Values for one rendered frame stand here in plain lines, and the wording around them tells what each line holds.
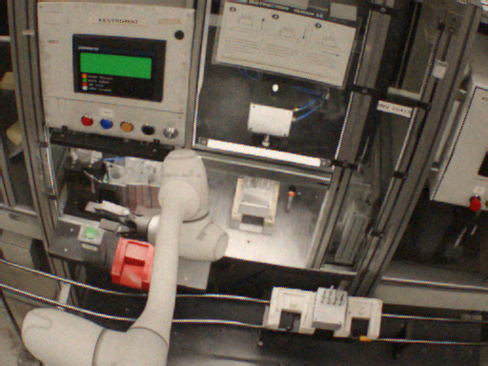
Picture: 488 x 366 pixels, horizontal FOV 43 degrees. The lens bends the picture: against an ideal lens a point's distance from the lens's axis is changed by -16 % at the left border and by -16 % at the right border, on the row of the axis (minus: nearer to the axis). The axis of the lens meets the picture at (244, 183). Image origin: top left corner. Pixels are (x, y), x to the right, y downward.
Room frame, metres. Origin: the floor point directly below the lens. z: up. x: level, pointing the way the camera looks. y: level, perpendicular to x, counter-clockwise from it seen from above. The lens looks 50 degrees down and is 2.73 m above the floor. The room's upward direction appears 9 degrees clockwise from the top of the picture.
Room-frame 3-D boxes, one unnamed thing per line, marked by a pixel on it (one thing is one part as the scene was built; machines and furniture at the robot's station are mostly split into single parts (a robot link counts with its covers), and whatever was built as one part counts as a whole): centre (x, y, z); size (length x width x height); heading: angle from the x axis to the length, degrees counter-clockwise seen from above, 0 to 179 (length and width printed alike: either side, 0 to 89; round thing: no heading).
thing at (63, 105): (1.35, 0.37, 1.60); 0.42 x 0.29 x 0.46; 88
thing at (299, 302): (1.08, -0.32, 0.84); 0.36 x 0.14 x 0.10; 88
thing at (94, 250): (1.15, 0.43, 0.97); 0.08 x 0.08 x 0.12; 88
